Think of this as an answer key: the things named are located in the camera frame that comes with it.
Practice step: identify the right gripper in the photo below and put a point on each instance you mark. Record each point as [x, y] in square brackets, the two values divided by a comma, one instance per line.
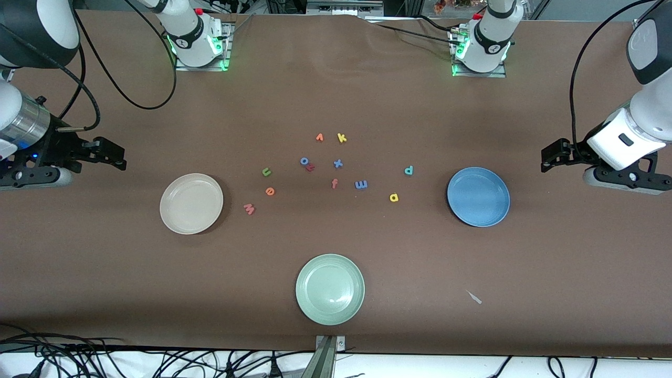
[59, 148]

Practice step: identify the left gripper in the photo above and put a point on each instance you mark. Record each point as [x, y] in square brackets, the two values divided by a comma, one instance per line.
[576, 149]

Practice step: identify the pink letter w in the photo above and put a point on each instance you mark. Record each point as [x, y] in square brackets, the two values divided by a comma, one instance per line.
[249, 209]

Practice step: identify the blue letter m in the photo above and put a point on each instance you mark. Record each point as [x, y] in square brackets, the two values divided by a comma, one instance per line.
[361, 185]

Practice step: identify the blue plate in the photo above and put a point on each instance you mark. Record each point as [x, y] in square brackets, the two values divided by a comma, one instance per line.
[478, 197]

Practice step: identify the beige brown plate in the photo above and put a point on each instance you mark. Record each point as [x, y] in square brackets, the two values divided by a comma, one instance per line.
[191, 203]

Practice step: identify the brown table cover sheet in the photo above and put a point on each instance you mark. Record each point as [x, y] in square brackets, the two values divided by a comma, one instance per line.
[105, 262]

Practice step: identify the small white paper scrap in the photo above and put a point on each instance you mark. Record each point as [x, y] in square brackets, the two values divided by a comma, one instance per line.
[474, 297]

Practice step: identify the orange background object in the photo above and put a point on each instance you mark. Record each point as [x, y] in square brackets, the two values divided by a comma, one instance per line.
[451, 5]

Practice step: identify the black background stand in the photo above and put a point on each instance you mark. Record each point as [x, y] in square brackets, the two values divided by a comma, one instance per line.
[286, 6]

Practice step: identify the silver metal plate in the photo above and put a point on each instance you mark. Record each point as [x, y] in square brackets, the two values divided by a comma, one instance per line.
[344, 5]

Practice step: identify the light green plate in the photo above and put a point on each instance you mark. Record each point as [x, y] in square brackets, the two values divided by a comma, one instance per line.
[329, 289]

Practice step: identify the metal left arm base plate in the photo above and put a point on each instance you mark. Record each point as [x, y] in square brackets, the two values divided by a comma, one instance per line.
[478, 75]

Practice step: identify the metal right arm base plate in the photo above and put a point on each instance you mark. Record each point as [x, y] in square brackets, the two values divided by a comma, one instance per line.
[227, 52]

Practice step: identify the metal table edge bracket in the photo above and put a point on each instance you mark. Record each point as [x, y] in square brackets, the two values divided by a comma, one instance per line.
[326, 357]

